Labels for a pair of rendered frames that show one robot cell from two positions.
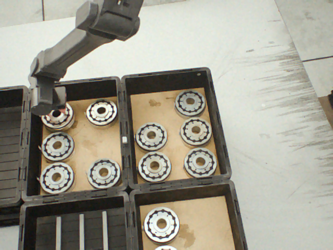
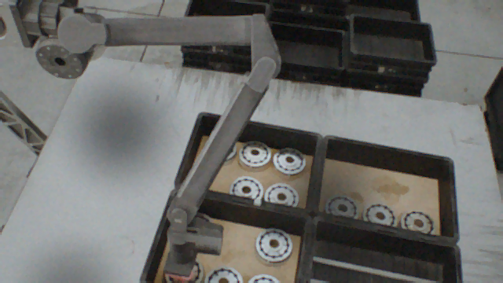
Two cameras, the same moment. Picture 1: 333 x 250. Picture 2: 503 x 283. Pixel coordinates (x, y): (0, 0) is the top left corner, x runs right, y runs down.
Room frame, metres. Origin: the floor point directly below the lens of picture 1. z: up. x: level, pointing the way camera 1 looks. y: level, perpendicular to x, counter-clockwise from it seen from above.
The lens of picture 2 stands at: (0.40, 0.89, 2.13)
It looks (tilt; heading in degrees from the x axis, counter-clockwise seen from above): 51 degrees down; 283
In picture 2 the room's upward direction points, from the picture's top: 5 degrees clockwise
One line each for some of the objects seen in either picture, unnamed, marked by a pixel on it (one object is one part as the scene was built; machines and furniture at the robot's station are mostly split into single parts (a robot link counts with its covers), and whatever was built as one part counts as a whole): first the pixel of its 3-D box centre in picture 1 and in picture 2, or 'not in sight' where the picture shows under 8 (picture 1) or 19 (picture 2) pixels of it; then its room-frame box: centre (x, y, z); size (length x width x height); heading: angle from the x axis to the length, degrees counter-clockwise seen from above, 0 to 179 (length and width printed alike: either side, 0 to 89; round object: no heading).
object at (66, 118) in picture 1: (56, 114); (184, 272); (0.66, 0.36, 0.88); 0.10 x 0.10 x 0.01
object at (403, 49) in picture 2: not in sight; (380, 71); (0.21, -1.19, 0.37); 0.40 x 0.30 x 0.45; 10
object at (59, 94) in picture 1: (46, 93); (181, 250); (0.66, 0.36, 1.00); 0.10 x 0.07 x 0.07; 96
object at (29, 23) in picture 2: not in sight; (43, 16); (1.03, 0.16, 1.45); 0.09 x 0.08 x 0.12; 99
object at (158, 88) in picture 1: (172, 132); (250, 170); (0.59, -0.02, 0.87); 0.40 x 0.30 x 0.11; 5
